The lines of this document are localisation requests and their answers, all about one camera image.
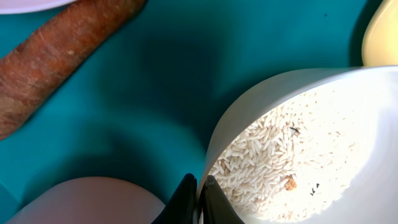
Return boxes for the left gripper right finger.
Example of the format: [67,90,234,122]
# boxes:
[199,175,244,224]

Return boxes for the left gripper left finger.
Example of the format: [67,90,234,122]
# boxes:
[152,174,197,224]

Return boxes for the white rice pile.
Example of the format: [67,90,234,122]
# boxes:
[210,90,364,223]

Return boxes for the white bowl with rice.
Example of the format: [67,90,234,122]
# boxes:
[203,65,397,223]

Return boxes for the brown carrot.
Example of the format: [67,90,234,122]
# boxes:
[1,0,146,139]

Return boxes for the yellow plastic spoon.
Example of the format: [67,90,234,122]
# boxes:
[361,0,397,67]

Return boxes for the large white plate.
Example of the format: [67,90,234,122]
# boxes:
[1,0,75,14]

